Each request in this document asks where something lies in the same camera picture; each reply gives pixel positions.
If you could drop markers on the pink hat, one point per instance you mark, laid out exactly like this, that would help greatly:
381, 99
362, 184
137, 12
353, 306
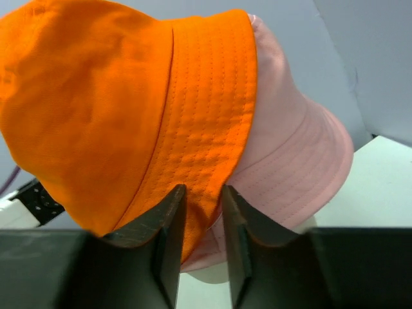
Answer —
289, 145

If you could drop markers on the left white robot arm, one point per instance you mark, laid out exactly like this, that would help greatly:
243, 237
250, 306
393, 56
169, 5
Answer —
28, 207

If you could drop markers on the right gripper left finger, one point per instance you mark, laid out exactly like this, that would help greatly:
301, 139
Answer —
137, 266

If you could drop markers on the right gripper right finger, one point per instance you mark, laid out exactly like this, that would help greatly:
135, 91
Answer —
271, 266

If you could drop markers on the orange hat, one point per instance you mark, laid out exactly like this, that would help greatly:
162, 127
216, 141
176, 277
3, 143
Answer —
110, 108

